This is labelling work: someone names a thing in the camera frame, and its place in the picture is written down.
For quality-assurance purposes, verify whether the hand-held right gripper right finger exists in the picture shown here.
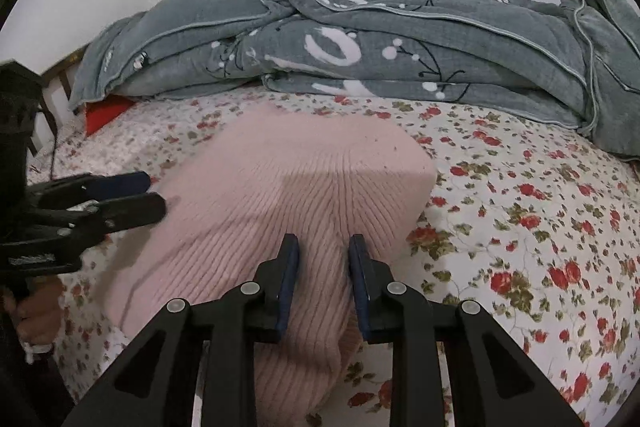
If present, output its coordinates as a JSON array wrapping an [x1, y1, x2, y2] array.
[[348, 234, 583, 427]]

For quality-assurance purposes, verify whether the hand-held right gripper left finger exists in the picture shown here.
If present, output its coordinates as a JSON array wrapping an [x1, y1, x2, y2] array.
[[62, 233, 301, 427]]

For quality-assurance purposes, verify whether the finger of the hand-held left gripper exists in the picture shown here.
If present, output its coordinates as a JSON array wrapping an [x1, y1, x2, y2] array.
[[29, 193, 167, 241], [27, 172, 151, 210]]

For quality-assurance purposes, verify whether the pink knitted sweater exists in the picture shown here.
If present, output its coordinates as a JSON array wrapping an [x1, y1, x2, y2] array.
[[102, 102, 437, 427]]

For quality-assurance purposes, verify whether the person's left hand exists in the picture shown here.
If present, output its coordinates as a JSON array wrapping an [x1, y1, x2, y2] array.
[[5, 279, 66, 351]]

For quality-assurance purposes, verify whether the red cloth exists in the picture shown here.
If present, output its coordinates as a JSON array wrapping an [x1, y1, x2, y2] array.
[[85, 99, 133, 135]]

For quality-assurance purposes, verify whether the wooden bed headboard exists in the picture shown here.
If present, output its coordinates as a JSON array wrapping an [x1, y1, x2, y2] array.
[[37, 47, 93, 152]]

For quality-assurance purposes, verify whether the floral bed sheet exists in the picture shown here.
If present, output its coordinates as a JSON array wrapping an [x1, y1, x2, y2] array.
[[25, 87, 640, 427]]

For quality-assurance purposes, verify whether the grey patterned quilt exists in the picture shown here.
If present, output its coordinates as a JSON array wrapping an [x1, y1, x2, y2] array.
[[67, 0, 640, 162]]

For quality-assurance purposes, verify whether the black cable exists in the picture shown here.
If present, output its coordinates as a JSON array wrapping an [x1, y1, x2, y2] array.
[[36, 104, 60, 180]]

